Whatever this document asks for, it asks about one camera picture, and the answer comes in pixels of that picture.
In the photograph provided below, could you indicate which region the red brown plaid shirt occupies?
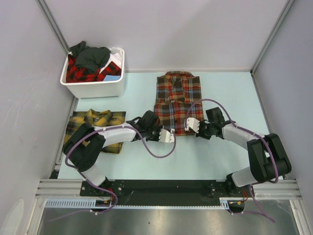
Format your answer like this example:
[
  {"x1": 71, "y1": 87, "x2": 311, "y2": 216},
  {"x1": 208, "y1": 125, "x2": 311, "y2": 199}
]
[{"x1": 154, "y1": 71, "x2": 204, "y2": 137}]

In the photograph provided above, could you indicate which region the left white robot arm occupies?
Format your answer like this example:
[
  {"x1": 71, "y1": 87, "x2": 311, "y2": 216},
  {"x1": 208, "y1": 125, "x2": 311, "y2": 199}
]
[{"x1": 63, "y1": 110, "x2": 163, "y2": 196}]

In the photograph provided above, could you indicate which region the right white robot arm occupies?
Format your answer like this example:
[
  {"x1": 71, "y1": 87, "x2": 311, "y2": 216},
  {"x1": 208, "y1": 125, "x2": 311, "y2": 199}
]
[{"x1": 190, "y1": 107, "x2": 292, "y2": 196}]

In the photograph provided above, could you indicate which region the folded yellow plaid shirt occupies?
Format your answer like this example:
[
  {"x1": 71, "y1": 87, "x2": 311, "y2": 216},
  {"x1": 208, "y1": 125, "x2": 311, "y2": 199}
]
[{"x1": 63, "y1": 109, "x2": 126, "y2": 146}]

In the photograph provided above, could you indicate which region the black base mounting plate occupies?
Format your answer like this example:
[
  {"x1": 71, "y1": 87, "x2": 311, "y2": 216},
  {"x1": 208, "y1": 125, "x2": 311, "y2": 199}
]
[{"x1": 80, "y1": 179, "x2": 255, "y2": 212}]

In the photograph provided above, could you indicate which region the white shirt in bin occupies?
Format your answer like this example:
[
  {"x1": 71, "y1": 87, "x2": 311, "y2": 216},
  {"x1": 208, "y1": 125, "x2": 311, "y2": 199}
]
[{"x1": 103, "y1": 47, "x2": 124, "y2": 69}]

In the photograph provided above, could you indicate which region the white plastic laundry bin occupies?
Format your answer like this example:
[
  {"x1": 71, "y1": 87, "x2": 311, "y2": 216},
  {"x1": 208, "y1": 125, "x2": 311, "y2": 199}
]
[{"x1": 60, "y1": 51, "x2": 126, "y2": 99}]

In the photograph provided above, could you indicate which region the red black checked shirt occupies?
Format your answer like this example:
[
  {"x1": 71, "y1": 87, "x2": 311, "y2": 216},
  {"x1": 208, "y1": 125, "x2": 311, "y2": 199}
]
[{"x1": 66, "y1": 55, "x2": 122, "y2": 83}]

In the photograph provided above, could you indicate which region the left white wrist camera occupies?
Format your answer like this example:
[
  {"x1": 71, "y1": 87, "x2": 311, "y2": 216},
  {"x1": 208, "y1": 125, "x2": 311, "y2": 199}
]
[{"x1": 158, "y1": 128, "x2": 175, "y2": 143}]

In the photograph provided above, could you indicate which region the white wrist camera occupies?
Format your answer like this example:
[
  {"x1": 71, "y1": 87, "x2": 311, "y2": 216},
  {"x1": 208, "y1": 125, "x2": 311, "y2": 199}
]
[
  {"x1": 184, "y1": 117, "x2": 200, "y2": 133},
  {"x1": 158, "y1": 128, "x2": 175, "y2": 143}
]

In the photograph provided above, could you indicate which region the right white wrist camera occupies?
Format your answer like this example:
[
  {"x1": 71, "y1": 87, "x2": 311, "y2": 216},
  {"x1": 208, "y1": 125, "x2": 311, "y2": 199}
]
[{"x1": 184, "y1": 117, "x2": 200, "y2": 133}]

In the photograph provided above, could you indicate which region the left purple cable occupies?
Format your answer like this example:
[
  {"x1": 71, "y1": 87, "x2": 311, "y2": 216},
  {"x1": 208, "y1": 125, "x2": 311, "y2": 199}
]
[{"x1": 47, "y1": 123, "x2": 177, "y2": 222}]

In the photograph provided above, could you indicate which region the aluminium frame rail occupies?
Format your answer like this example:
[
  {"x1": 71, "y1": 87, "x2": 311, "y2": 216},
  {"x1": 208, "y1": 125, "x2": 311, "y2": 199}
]
[{"x1": 36, "y1": 179, "x2": 302, "y2": 200}]

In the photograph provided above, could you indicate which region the white slotted cable duct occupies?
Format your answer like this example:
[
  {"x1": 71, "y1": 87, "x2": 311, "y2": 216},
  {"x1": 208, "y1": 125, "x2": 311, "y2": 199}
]
[{"x1": 45, "y1": 198, "x2": 232, "y2": 209}]

